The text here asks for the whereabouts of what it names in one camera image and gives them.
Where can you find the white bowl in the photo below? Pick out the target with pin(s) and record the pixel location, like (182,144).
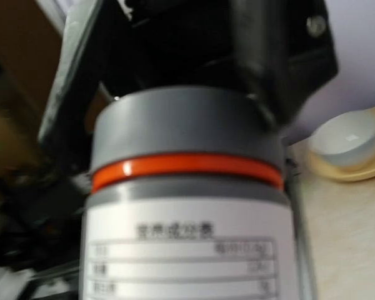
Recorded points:
(346,140)

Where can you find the beige plate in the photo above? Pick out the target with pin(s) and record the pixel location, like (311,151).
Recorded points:
(322,168)

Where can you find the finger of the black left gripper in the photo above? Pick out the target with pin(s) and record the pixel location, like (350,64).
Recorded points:
(284,52)
(86,43)

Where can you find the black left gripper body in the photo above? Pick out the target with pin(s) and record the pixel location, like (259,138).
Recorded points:
(168,43)

